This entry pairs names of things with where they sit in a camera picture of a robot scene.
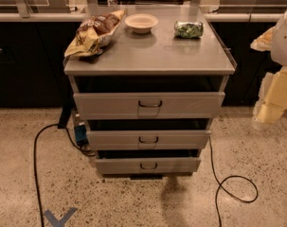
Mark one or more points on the beige paper bowl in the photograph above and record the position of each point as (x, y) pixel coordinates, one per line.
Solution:
(141, 23)

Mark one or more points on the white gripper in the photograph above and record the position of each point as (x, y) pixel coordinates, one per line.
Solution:
(284, 44)

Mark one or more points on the grey middle drawer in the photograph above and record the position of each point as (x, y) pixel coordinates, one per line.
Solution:
(139, 140)

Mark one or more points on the dark counter with grey ledge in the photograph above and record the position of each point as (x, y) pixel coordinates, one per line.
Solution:
(31, 62)

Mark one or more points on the blue power box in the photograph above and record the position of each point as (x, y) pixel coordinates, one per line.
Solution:
(80, 134)

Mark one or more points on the green snack bag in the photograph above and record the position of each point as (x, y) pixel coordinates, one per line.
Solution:
(188, 30)

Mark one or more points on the grey metal drawer cabinet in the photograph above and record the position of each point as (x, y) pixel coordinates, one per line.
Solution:
(157, 62)

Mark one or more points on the yellow brown chip bag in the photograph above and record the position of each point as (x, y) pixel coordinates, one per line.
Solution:
(94, 33)

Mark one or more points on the grey bottom drawer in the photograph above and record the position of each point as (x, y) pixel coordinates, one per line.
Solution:
(129, 166)

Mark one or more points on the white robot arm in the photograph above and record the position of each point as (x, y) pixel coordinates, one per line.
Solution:
(272, 102)

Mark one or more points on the grey top drawer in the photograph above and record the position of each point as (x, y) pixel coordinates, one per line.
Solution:
(148, 105)

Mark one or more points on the grey drawer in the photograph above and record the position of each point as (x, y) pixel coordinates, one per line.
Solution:
(129, 166)
(139, 140)
(148, 105)

